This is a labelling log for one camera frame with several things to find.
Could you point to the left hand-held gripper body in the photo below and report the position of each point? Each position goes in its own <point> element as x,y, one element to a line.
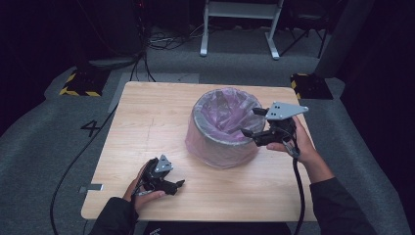
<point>156,178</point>

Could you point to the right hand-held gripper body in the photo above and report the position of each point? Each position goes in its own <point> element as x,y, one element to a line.
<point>280,127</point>

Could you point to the pink plastic bag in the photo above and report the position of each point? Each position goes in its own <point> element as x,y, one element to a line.
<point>225,112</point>

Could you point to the person's left hand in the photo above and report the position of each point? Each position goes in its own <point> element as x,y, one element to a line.
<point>143,200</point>

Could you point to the person's right hand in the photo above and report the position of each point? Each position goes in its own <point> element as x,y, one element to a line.
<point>305,147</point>

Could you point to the black yellow striped base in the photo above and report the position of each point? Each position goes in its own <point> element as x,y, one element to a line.
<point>84,83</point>
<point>313,86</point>

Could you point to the grey tape strip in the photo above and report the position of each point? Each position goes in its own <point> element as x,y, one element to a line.
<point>91,188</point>

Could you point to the black folding stand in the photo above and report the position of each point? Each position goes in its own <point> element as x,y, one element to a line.
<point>306,18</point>

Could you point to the grey pillar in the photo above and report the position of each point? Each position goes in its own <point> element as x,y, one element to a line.
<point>342,39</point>

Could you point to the grey flat stand base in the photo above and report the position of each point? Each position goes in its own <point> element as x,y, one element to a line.
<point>112,63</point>

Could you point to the white metal stand frame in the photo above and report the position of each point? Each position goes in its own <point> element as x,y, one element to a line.
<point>241,9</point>

